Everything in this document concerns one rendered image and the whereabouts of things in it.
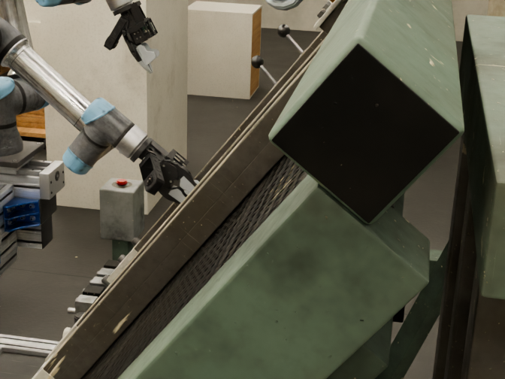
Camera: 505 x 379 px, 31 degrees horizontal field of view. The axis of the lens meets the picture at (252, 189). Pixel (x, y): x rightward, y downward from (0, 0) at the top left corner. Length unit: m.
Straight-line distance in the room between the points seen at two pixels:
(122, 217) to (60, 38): 2.24
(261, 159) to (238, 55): 6.12
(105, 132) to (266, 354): 1.53
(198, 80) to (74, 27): 2.83
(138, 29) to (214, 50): 4.94
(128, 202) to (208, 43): 4.76
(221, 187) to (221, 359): 0.90
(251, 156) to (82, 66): 3.62
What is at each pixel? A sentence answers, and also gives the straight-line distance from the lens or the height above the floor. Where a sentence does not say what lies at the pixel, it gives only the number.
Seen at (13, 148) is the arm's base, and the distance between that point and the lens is 3.08.
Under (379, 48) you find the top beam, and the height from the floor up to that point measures 1.88.
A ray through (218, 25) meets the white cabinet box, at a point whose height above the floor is 0.61.
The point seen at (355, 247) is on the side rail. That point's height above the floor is 1.74.
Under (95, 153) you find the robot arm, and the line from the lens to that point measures 2.24.
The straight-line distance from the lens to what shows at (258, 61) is 2.67.
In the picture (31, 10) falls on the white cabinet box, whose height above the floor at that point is 0.80.
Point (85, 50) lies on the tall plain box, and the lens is 5.13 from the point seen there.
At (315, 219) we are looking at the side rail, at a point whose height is 1.76.
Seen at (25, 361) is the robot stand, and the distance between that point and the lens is 3.52.
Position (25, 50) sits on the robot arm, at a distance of 2.41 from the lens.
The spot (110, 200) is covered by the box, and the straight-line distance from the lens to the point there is 3.06.
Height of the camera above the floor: 2.01
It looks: 21 degrees down
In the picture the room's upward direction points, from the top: 2 degrees clockwise
